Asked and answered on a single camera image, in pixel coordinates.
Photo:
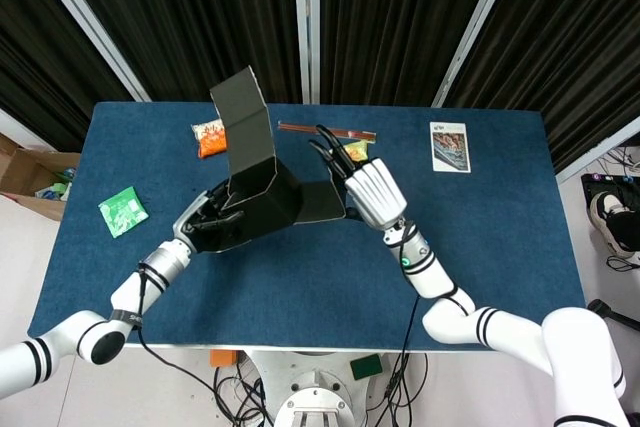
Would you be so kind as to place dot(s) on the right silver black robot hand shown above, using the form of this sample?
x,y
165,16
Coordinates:
x,y
375,192

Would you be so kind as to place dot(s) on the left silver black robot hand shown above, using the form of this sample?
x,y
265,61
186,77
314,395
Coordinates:
x,y
200,212

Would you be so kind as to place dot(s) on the black foldable paper box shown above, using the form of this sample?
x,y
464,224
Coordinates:
x,y
250,137

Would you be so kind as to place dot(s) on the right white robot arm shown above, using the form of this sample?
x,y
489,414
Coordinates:
x,y
575,347

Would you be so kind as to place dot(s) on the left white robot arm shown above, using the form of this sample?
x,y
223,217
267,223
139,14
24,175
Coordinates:
x,y
125,297

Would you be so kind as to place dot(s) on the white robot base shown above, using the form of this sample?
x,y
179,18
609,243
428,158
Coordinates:
x,y
320,387

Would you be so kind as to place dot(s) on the brown cardboard box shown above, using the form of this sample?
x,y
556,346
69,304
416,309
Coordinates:
x,y
25,167

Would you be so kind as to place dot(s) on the yellow green snack packet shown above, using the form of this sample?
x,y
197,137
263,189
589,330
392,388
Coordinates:
x,y
357,149

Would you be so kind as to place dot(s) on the red snack stick packet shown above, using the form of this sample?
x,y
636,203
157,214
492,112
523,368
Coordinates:
x,y
360,135

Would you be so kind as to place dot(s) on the orange snack packet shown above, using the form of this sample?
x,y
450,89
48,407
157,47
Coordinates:
x,y
210,142

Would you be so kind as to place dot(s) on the green sachet packet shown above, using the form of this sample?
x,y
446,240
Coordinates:
x,y
122,212

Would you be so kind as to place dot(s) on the white picture card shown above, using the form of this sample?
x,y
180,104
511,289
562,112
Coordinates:
x,y
450,147

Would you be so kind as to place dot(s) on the blue table cloth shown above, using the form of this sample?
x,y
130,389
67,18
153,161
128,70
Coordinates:
x,y
300,297

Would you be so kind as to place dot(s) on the orange block under table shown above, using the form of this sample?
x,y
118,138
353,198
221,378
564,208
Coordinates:
x,y
222,358

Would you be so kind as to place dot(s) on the green block under table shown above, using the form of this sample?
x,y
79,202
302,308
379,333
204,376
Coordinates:
x,y
366,367

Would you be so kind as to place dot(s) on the black pleated curtain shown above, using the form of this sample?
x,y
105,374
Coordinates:
x,y
200,22

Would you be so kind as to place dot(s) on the black white sneaker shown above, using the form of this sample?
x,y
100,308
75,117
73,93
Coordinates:
x,y
607,207

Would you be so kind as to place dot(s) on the black stand leg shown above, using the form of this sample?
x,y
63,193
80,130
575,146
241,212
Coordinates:
x,y
600,307

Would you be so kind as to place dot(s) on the white frame post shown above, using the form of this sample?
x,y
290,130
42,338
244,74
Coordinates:
x,y
475,32
85,12
305,22

